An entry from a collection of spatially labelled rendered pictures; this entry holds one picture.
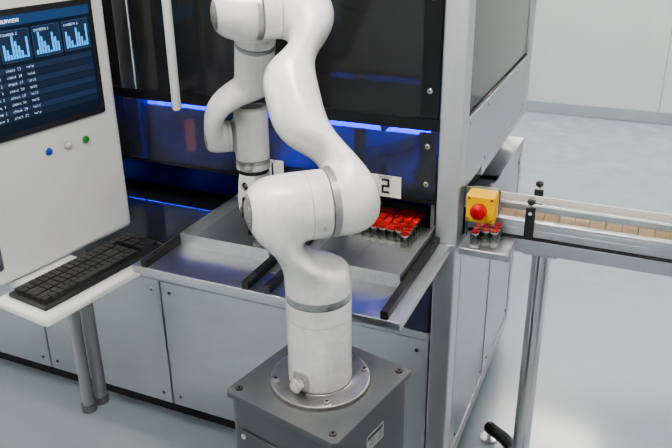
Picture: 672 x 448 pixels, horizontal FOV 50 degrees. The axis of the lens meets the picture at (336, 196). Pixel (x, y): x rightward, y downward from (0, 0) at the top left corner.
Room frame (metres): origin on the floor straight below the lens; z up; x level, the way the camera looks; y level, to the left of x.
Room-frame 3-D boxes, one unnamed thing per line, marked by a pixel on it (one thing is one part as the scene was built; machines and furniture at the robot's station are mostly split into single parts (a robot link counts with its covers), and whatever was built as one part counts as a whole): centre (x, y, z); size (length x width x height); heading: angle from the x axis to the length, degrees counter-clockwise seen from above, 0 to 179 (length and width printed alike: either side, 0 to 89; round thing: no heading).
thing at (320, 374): (1.14, 0.03, 0.95); 0.19 x 0.19 x 0.18
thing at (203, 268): (1.66, 0.09, 0.87); 0.70 x 0.48 x 0.02; 66
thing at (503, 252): (1.70, -0.40, 0.87); 0.14 x 0.13 x 0.02; 156
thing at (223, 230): (1.79, 0.22, 0.90); 0.34 x 0.26 x 0.04; 156
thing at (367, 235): (1.69, -0.11, 0.91); 0.18 x 0.02 x 0.05; 66
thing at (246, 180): (1.68, 0.20, 1.05); 0.10 x 0.08 x 0.11; 156
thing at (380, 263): (1.66, -0.09, 0.90); 0.34 x 0.26 x 0.04; 156
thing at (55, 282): (1.69, 0.65, 0.82); 0.40 x 0.14 x 0.02; 148
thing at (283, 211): (1.13, 0.07, 1.16); 0.19 x 0.12 x 0.24; 107
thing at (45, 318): (1.71, 0.68, 0.79); 0.45 x 0.28 x 0.03; 148
